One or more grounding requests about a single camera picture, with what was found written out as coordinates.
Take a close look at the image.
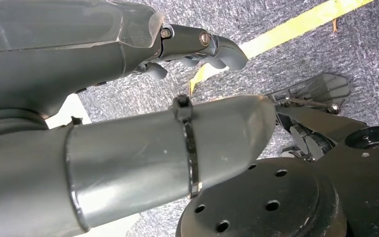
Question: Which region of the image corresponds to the black perforated round disc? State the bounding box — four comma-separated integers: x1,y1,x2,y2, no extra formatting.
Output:
175,158,347,237

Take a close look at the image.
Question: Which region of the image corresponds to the yellow floor tape marking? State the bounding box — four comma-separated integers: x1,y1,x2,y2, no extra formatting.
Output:
188,0,375,95

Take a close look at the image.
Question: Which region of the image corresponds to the black ribbed foot plate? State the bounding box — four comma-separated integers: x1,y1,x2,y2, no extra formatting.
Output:
266,72,352,115

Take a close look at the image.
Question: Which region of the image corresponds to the black cable tie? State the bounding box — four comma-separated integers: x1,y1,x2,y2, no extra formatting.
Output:
172,94,203,199

